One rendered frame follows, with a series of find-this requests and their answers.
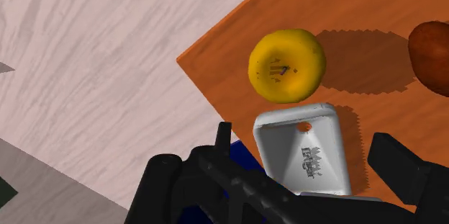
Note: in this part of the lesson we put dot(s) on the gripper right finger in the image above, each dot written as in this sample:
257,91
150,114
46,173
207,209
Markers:
403,167

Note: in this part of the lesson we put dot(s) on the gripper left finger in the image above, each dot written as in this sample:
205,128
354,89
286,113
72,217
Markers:
210,177

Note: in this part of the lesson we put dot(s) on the dark blue block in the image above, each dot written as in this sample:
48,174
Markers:
245,160

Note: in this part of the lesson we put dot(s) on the white rectangular box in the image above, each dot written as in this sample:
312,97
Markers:
280,153

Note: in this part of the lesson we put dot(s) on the red-brown round fruit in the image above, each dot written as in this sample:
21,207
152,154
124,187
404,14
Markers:
433,58

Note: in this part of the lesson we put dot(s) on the yellow apple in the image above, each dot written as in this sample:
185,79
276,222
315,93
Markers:
298,51

